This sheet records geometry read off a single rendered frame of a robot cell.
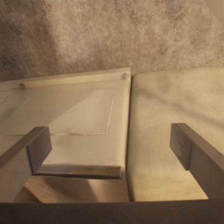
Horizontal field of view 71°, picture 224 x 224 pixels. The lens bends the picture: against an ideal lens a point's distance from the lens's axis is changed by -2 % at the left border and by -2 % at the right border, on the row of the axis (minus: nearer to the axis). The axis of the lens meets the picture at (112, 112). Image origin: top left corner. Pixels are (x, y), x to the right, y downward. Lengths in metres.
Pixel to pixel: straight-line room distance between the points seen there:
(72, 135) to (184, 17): 0.69
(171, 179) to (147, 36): 0.64
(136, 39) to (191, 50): 0.28
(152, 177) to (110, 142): 0.17
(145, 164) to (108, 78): 0.55
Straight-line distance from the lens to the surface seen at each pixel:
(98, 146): 0.55
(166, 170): 0.49
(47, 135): 0.17
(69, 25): 0.91
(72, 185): 0.57
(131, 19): 0.84
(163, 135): 0.56
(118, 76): 0.89
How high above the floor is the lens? 0.83
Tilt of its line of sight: 49 degrees down
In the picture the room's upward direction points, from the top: 169 degrees counter-clockwise
